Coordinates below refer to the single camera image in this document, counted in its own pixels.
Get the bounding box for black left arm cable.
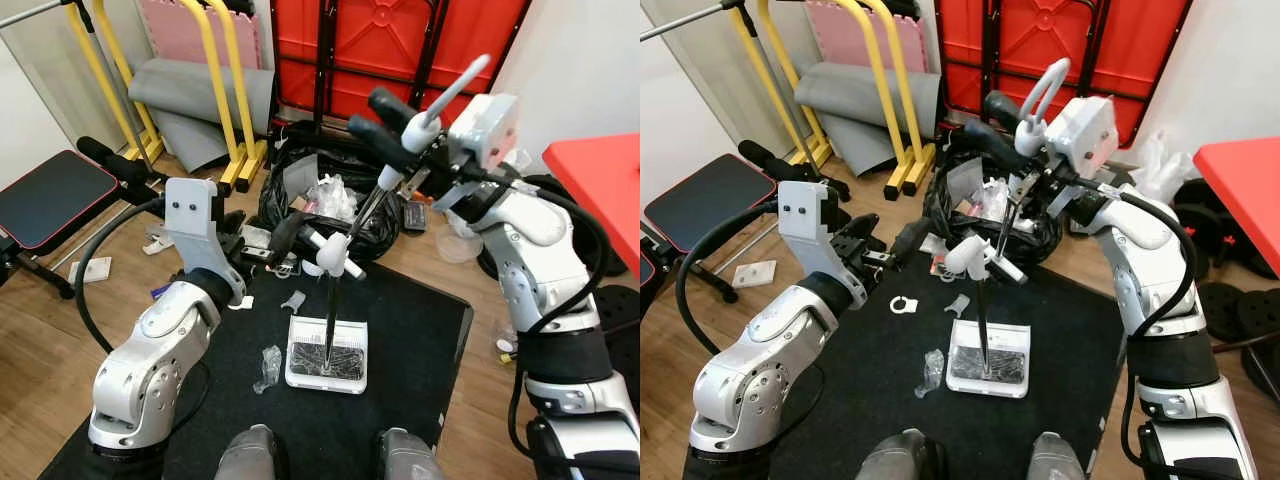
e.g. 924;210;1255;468
73;196;169;356
676;200;783;359

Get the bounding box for black weight bench red trim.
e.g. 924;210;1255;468
640;140;851;306
0;135;166;301

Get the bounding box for black dumbbell red collar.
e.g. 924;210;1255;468
1172;178;1251;281

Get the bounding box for silver left robot leg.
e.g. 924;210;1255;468
215;425;291;480
855;430;946;480

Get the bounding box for silver bar black ends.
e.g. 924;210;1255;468
0;0;96;31
640;0;756;43

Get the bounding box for clear plastic cup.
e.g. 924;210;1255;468
437;225;483;266

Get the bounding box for black weight plate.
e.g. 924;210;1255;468
1197;283;1246;346
597;285;641;346

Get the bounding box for grey rolled mat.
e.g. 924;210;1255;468
795;62;941;176
128;58;276;173

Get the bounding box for black floor mat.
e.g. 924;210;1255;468
770;270;1129;480
40;262;473;480

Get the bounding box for white plastic bag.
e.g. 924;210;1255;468
1130;128;1199;206

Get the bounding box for red table top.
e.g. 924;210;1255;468
1195;137;1280;251
543;133;641;281

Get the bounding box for clear crumpled plastic wrapper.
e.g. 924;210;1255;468
915;350;946;399
252;345;284;393

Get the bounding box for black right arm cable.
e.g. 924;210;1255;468
1070;170;1201;476
465;165;613;471

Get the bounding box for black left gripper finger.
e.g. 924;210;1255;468
894;217;937;264
269;212;322;264

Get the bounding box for yellow metal tube frame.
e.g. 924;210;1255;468
728;0;939;201
65;0;269;196

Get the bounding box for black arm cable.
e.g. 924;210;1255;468
73;196;169;356
676;200;783;359
465;165;613;471
1070;170;1201;476

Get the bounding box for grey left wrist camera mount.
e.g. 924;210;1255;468
163;178;246;306
778;182;869;311

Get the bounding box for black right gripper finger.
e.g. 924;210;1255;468
983;89;1042;139
368;85;430;137
346;112;417;170
963;117;1035;174

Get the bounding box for white flat cardboard box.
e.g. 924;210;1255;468
732;260;779;291
68;257;113;286

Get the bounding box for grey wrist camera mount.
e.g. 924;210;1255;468
1058;95;1123;181
163;178;246;306
440;93;521;216
778;182;869;311

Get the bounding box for pink foam mat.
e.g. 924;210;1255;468
138;0;259;66
805;0;931;71

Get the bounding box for black trash bag bin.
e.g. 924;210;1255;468
258;135;431;263
920;145;1066;266

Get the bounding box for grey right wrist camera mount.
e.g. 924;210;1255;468
440;93;521;216
1058;95;1123;181

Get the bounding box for red folding table black frame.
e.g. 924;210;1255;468
935;0;1196;149
272;0;531;123

